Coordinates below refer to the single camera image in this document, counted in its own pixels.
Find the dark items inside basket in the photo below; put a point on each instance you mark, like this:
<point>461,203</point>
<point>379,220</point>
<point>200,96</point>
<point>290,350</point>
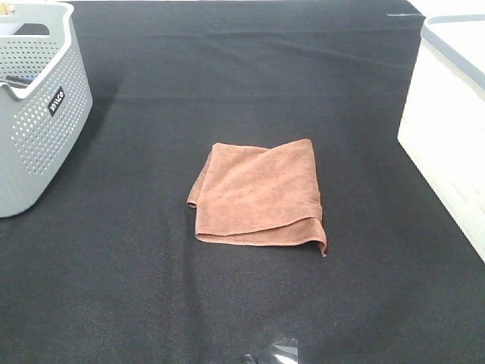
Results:
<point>17,82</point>

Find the brown towel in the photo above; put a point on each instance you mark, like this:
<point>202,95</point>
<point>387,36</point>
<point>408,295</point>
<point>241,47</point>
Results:
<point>255,196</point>

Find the black table cloth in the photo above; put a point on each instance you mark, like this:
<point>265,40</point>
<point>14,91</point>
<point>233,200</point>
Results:
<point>105,268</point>

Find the white plastic storage box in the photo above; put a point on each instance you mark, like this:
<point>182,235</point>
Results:
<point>442,124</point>

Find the grey perforated plastic basket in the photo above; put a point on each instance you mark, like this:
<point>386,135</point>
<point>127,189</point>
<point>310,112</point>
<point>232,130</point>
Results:
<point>39,124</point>

